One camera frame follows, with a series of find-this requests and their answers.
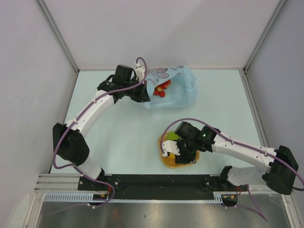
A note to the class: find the aluminium frame rail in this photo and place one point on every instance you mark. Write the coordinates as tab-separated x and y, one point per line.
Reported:
76	182

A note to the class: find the light blue plastic bag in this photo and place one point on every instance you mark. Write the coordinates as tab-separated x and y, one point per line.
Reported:
181	91

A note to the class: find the green fake lime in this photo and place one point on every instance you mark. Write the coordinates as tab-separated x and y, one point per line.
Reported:
172	136

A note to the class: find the white slotted cable duct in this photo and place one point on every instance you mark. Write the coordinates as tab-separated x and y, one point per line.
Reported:
76	197

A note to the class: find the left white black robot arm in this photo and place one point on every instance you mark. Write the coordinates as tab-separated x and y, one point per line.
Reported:
69	139

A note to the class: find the red cherry tomato bunch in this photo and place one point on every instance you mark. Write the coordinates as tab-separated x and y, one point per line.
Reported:
160	89

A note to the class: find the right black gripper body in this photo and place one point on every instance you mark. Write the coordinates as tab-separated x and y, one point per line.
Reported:
187	151

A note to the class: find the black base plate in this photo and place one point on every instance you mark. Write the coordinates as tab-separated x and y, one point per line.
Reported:
169	187

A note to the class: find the yellow fake lemon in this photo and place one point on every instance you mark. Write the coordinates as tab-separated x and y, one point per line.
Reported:
171	156

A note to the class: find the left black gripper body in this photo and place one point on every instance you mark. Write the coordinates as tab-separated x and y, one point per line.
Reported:
136	93

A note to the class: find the woven bamboo tray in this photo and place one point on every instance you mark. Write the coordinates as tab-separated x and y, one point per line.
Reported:
171	163

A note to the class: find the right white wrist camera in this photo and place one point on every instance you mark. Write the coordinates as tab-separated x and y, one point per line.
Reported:
169	147

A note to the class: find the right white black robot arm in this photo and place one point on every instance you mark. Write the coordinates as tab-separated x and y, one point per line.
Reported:
274	168

